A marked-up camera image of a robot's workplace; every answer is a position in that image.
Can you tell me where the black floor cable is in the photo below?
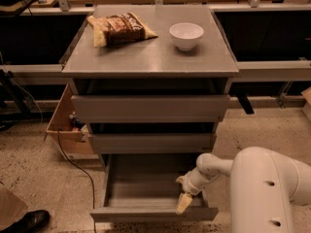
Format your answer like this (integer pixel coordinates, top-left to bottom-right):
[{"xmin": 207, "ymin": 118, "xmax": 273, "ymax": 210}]
[{"xmin": 56, "ymin": 129, "xmax": 98, "ymax": 233}]

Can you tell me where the grey top drawer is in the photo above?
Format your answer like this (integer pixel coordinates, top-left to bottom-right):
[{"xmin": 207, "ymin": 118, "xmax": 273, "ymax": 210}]
[{"xmin": 71, "ymin": 95, "xmax": 229, "ymax": 123}]

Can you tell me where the grey drawer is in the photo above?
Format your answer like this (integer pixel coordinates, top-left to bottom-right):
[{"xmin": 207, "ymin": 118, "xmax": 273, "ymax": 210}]
[
  {"xmin": 90, "ymin": 153, "xmax": 218, "ymax": 222},
  {"xmin": 71, "ymin": 95, "xmax": 229, "ymax": 123},
  {"xmin": 88, "ymin": 133, "xmax": 216, "ymax": 154}
]

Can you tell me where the black shoe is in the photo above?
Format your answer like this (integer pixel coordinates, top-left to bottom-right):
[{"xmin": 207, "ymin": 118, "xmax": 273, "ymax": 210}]
[{"xmin": 0, "ymin": 210, "xmax": 51, "ymax": 233}]

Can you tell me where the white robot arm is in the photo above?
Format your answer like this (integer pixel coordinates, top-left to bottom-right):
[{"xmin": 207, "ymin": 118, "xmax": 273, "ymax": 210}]
[{"xmin": 176, "ymin": 147, "xmax": 311, "ymax": 233}]

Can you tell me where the white bowl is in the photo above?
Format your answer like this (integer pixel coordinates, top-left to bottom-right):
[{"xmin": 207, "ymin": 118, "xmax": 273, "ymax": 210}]
[{"xmin": 169, "ymin": 22, "xmax": 204, "ymax": 50}]

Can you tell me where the grey drawer cabinet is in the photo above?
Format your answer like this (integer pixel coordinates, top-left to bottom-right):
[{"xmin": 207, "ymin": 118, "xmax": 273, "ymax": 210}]
[{"xmin": 59, "ymin": 5, "xmax": 240, "ymax": 170}]

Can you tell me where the grey middle drawer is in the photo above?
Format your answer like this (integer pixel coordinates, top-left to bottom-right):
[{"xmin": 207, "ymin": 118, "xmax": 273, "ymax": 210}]
[{"xmin": 88, "ymin": 133, "xmax": 216, "ymax": 154}]

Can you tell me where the grey bottom drawer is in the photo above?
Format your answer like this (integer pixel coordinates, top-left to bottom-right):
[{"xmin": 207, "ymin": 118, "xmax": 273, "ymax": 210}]
[{"xmin": 90, "ymin": 153, "xmax": 218, "ymax": 222}]

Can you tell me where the cardboard box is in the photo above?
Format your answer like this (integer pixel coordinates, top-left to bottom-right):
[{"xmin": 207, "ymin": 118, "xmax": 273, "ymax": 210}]
[{"xmin": 46, "ymin": 84, "xmax": 98, "ymax": 159}]

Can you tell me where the brown chip bag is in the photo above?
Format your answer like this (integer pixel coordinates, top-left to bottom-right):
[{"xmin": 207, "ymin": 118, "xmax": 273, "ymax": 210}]
[{"xmin": 87, "ymin": 13, "xmax": 157, "ymax": 48}]

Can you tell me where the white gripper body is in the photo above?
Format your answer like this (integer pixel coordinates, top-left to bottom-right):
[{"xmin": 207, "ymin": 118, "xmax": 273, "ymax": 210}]
[{"xmin": 181, "ymin": 168, "xmax": 210, "ymax": 196}]

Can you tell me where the grey metal rail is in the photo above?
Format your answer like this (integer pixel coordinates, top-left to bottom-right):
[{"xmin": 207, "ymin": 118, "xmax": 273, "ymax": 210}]
[{"xmin": 0, "ymin": 60, "xmax": 311, "ymax": 85}]

